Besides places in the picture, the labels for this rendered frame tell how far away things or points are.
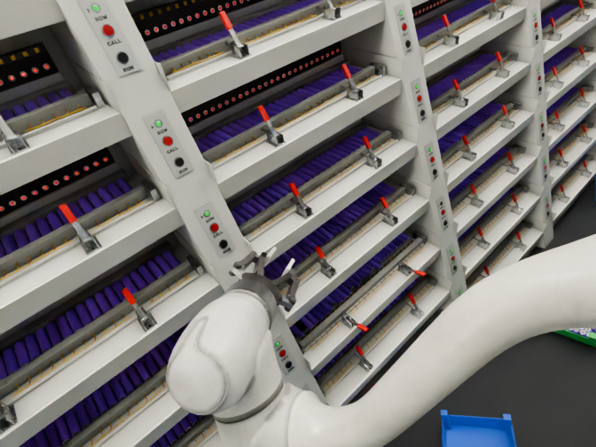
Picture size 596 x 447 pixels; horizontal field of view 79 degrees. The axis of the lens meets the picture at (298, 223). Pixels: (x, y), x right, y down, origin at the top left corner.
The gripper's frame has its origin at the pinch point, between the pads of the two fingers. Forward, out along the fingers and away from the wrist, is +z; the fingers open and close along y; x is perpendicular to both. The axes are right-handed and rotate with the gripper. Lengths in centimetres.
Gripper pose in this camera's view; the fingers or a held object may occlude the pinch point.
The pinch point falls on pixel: (278, 262)
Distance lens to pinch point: 79.4
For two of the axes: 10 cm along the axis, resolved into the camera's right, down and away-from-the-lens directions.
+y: 8.4, 5.4, -0.2
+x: 5.1, -8.1, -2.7
